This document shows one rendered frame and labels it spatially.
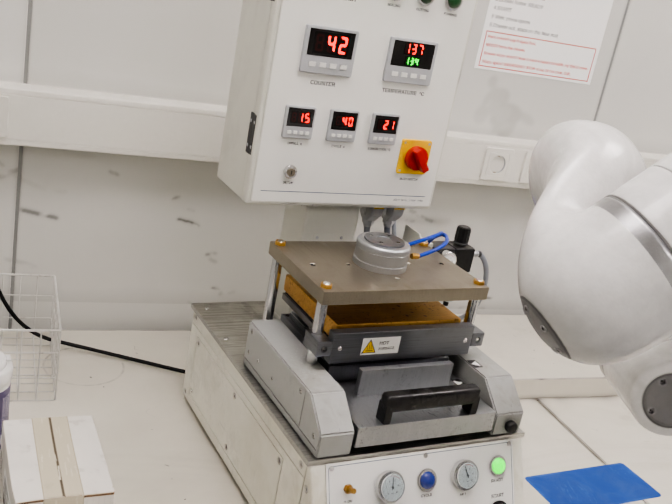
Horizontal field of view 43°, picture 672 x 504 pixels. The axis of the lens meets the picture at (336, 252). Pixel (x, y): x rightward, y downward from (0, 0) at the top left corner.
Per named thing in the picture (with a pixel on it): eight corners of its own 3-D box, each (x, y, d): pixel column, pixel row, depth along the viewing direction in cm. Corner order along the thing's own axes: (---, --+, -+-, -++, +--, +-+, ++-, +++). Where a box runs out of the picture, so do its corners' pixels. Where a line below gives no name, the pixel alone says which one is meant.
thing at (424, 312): (281, 298, 128) (292, 239, 125) (404, 294, 139) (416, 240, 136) (332, 352, 114) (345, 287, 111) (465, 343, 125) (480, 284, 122)
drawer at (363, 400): (264, 345, 132) (272, 299, 129) (384, 338, 143) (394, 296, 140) (353, 454, 108) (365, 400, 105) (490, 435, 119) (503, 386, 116)
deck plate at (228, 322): (190, 307, 142) (191, 301, 142) (369, 301, 159) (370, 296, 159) (307, 467, 105) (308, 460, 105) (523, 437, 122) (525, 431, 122)
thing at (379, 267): (245, 280, 132) (257, 201, 128) (411, 277, 147) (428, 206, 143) (312, 354, 112) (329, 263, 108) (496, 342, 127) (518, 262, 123)
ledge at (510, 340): (330, 330, 185) (334, 312, 184) (633, 332, 218) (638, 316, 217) (385, 403, 160) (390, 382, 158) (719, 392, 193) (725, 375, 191)
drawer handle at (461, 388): (375, 417, 110) (381, 389, 109) (468, 406, 117) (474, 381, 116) (382, 425, 108) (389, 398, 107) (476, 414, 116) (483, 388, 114)
